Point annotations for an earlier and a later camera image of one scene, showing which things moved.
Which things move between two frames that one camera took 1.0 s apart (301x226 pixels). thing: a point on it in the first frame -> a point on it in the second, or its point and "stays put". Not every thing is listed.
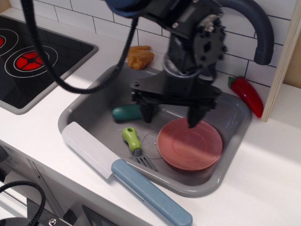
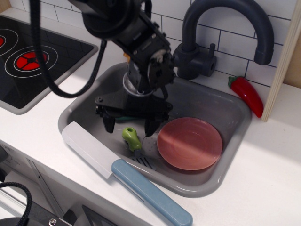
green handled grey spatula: x=131 y=141 stays put
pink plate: x=187 y=148 stays put
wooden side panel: x=288 y=70 stays put
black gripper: x=190 y=90 -> x=122 y=104
